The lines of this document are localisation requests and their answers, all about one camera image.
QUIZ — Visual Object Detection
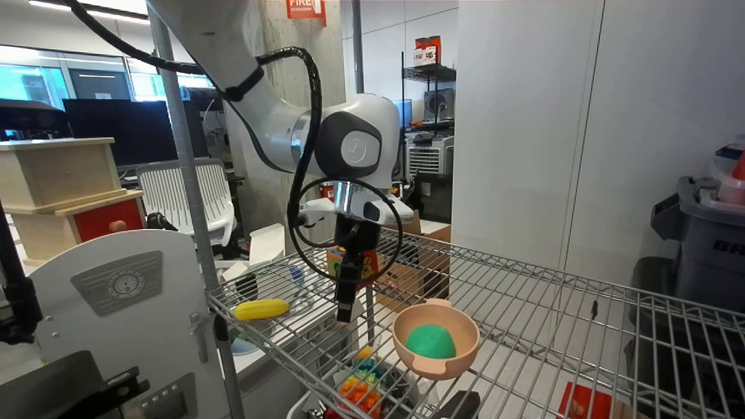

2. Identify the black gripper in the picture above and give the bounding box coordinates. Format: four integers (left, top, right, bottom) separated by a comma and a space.
336, 216, 384, 325

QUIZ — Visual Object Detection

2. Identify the colourful toy cube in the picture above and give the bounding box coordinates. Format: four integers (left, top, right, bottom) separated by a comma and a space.
324, 244, 383, 295

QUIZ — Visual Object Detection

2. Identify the small blue toy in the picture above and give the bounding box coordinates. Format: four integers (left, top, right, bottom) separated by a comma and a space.
287, 261, 307, 292

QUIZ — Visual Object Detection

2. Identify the yellow toy banana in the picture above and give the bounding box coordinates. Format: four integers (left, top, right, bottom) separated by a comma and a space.
230, 299, 293, 326

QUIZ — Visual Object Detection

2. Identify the rainbow stacking toy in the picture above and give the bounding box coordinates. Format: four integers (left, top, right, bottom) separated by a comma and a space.
324, 356, 391, 419

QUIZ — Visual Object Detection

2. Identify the wooden toy cabinet red drawer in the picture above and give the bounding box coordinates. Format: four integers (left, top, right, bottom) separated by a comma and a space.
0, 136, 150, 272

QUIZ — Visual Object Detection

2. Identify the brown cardboard box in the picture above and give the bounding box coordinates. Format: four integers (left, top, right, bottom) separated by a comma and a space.
376, 210, 455, 314

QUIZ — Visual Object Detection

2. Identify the white paper box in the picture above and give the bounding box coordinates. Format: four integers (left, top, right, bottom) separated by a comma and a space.
248, 222, 291, 270

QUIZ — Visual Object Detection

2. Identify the green ball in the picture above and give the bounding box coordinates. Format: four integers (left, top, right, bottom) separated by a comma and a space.
402, 325, 458, 362

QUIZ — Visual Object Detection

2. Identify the peach plastic bowl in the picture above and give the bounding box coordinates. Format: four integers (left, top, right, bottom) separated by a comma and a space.
391, 301, 484, 383

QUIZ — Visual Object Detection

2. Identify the white appliance with vents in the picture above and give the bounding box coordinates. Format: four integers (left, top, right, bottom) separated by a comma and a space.
402, 131, 456, 180

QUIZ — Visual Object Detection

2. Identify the black rounded object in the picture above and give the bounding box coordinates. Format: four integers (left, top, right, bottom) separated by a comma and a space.
436, 389, 484, 419

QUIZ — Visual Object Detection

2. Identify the white slatted rack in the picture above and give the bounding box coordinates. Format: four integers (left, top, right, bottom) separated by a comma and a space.
137, 162, 241, 252

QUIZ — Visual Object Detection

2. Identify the dark grey device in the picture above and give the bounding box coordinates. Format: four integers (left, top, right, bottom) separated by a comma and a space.
421, 87, 456, 127

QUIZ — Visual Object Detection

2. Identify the black storage shelf unit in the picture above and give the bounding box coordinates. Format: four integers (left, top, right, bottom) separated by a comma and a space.
398, 52, 458, 224

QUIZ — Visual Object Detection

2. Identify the white panel with grey badge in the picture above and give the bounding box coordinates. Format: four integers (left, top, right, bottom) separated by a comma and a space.
29, 228, 232, 419

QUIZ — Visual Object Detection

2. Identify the red and white box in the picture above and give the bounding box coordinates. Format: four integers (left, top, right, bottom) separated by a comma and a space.
412, 34, 445, 71

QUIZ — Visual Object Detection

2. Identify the wooden box with red lid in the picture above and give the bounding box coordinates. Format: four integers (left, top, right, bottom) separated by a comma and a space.
556, 379, 618, 419

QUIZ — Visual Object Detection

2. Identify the large black monitor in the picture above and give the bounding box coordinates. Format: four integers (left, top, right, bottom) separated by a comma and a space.
62, 98, 182, 167

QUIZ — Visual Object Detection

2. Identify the black device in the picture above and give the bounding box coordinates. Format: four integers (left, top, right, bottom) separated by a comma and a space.
0, 349, 152, 419

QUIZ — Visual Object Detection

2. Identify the small black monitor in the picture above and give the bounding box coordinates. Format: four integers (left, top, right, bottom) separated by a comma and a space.
0, 98, 74, 142

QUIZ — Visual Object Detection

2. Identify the grey plastic bin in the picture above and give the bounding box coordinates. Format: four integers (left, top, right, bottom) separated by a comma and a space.
648, 176, 745, 314

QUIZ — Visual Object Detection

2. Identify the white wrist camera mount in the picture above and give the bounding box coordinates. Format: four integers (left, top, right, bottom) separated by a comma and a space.
295, 180, 417, 230

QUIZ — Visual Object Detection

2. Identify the metal wire shelf rack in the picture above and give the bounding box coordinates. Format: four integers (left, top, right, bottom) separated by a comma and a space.
144, 0, 745, 419

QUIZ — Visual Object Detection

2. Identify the red wall sign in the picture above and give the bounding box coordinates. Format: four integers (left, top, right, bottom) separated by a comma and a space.
284, 0, 328, 27

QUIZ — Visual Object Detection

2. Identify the black stand post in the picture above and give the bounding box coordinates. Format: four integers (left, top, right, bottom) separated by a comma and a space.
0, 203, 47, 344

